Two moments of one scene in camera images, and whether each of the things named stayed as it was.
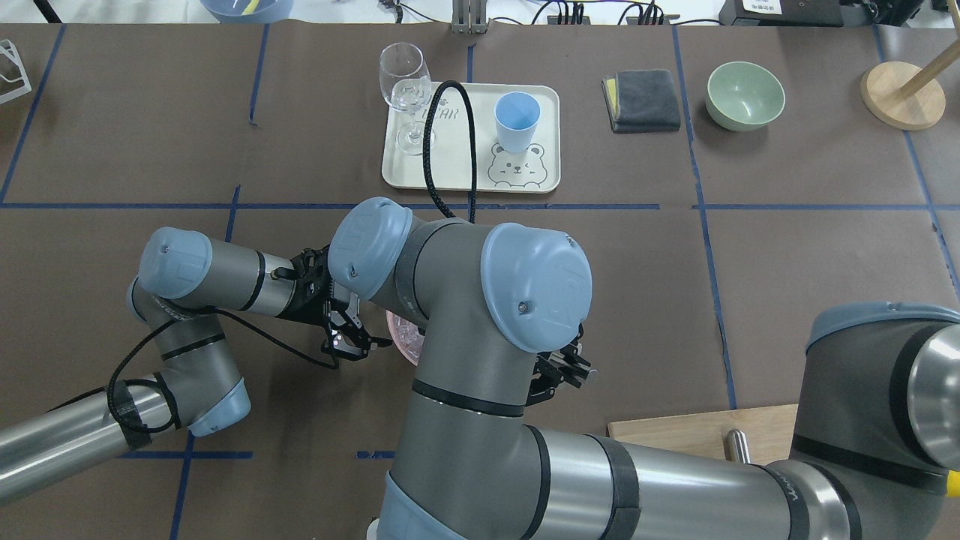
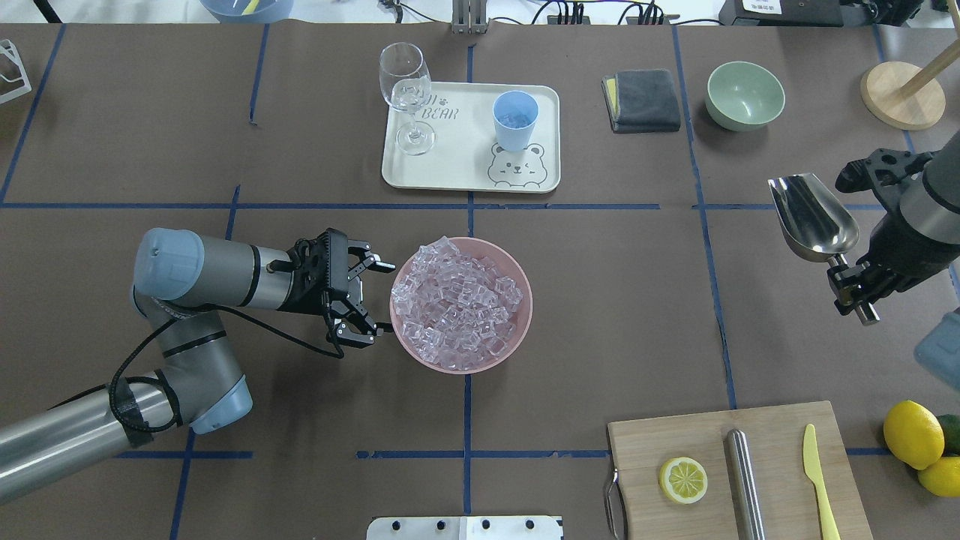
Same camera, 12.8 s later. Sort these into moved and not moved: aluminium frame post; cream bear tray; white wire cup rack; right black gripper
Moved: right black gripper
Not moved: white wire cup rack; cream bear tray; aluminium frame post
